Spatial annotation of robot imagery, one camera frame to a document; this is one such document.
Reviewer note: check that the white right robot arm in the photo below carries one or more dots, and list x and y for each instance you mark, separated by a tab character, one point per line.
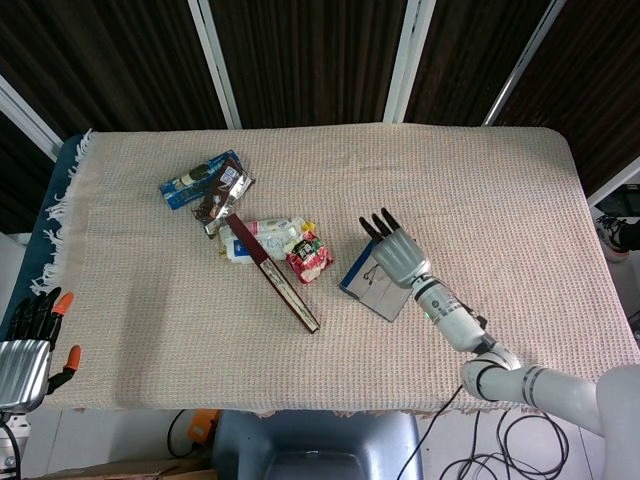
460	325

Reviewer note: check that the blue cookie box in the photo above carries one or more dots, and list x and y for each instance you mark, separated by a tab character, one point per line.
180	192

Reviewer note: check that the white plastic tissue pack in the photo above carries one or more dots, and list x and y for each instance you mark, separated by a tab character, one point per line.
240	250

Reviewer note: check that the red drink pouch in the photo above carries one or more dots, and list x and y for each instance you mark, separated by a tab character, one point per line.
310	260

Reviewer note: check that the long dark red box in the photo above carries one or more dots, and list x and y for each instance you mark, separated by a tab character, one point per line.
272	275

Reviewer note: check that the blue glasses case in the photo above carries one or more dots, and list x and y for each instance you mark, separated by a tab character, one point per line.
385	300

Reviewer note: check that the white sneaker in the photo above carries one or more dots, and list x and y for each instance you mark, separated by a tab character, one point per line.
617	235

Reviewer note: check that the beige waffle weave cloth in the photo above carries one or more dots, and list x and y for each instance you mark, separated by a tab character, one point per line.
450	175

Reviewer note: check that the brown chocolate snack bag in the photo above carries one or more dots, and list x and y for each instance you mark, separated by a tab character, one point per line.
225	190

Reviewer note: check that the dark brown curtain panel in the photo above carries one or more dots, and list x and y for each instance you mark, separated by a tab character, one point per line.
315	60
100	60
600	75
470	55
15	185

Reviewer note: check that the grey blue chair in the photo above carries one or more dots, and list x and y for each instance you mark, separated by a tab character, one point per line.
320	440

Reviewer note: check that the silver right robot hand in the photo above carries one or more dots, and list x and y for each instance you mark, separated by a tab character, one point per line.
400	255

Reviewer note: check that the thin-framed eyeglasses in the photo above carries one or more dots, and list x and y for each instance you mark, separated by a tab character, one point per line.
370	274

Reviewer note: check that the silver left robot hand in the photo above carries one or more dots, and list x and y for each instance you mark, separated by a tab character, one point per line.
25	365

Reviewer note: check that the orange device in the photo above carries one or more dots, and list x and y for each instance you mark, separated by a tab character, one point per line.
202	425

